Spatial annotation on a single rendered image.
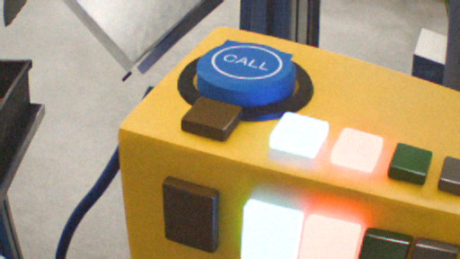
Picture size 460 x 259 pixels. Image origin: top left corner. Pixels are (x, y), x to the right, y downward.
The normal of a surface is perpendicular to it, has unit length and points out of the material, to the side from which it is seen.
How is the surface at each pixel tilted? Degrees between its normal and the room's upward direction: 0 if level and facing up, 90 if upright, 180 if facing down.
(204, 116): 0
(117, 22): 55
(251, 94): 90
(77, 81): 0
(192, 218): 90
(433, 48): 0
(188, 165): 90
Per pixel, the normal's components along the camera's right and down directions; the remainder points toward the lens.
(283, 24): -0.39, 0.50
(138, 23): 0.20, -0.03
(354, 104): 0.03, -0.83
